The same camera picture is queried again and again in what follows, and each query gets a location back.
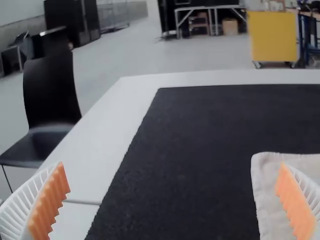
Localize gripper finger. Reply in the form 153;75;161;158
0;161;72;240
274;161;320;240

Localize pale towel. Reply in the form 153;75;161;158
250;151;320;240

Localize black mat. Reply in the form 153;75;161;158
86;84;320;240

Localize black chair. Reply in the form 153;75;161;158
0;53;83;193

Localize yellow cart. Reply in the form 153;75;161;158
247;10;300;70

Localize cardboard box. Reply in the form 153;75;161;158
221;17;238;36

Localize black cabinet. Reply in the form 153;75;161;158
43;0;102;48

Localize blue metal frame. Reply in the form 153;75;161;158
296;0;320;68

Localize metal frame table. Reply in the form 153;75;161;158
174;6;248;40

